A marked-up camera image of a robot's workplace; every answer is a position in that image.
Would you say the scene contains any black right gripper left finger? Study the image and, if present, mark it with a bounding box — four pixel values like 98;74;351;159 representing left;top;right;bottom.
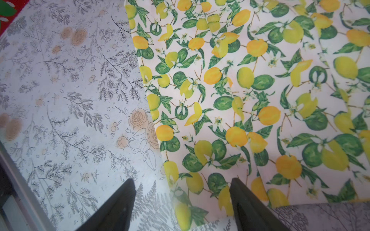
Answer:
78;179;136;231

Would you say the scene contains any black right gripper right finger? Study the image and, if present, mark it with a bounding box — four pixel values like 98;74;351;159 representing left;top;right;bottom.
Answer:
230;178;288;231

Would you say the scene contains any lemon print skirt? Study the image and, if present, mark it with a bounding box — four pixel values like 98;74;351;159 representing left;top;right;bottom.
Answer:
125;1;370;231

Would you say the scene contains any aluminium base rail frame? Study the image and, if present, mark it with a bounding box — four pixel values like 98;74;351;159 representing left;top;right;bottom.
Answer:
1;144;55;231

